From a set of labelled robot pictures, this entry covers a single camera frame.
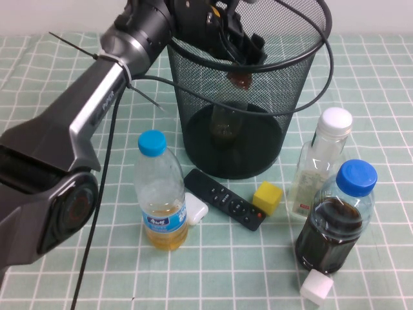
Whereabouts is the bottle light blue cap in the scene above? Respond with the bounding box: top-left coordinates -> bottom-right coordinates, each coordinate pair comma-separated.
134,130 -> 189,252

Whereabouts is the black zip tie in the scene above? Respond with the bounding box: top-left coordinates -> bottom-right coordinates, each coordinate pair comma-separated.
48,31 -> 101,59

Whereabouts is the white cube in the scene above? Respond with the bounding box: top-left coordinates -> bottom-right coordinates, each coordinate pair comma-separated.
299,269 -> 334,307

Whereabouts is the dark liquid bottle blue cap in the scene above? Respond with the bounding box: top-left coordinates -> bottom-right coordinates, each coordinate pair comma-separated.
295,160 -> 378,275

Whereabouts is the green checked tablecloth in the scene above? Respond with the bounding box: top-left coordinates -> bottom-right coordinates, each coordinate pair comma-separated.
0,32 -> 413,310

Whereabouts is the yellow cube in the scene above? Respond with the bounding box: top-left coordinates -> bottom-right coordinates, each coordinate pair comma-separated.
252,180 -> 284,216

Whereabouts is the black cable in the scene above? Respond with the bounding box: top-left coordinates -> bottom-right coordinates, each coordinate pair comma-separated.
70,0 -> 335,310

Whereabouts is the small bottle cream cap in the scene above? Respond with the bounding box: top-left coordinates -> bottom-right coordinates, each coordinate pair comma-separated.
210,72 -> 254,149

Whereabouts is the black mesh wastebasket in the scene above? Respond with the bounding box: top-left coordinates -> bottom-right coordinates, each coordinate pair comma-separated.
166,0 -> 333,180

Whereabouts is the black remote control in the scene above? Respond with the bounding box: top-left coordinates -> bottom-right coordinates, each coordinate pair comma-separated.
183,168 -> 268,232

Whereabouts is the white earbuds case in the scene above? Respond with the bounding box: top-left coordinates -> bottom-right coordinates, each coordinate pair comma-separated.
184,192 -> 210,227

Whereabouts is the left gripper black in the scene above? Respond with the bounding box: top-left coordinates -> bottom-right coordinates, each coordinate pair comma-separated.
167,0 -> 268,65

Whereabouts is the white zip tie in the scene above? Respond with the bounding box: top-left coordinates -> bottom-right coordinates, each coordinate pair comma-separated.
98,51 -> 166,113

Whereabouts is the clear bottle white cap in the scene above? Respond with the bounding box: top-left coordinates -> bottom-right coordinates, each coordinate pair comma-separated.
286,107 -> 354,220

